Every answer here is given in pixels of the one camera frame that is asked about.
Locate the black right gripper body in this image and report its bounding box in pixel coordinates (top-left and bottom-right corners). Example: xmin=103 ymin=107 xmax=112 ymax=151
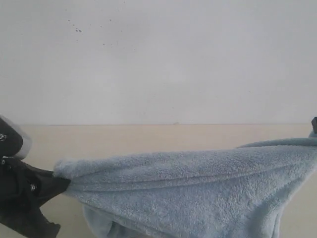
xmin=311 ymin=117 xmax=317 ymax=134

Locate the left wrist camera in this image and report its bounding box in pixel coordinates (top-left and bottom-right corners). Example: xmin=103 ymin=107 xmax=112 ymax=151
xmin=0 ymin=115 xmax=32 ymax=160

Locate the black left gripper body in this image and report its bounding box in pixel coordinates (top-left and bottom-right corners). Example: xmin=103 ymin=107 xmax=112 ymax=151
xmin=0 ymin=157 xmax=60 ymax=238

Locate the light blue fluffy towel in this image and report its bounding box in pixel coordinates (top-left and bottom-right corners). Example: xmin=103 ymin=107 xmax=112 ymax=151
xmin=54 ymin=132 xmax=317 ymax=238

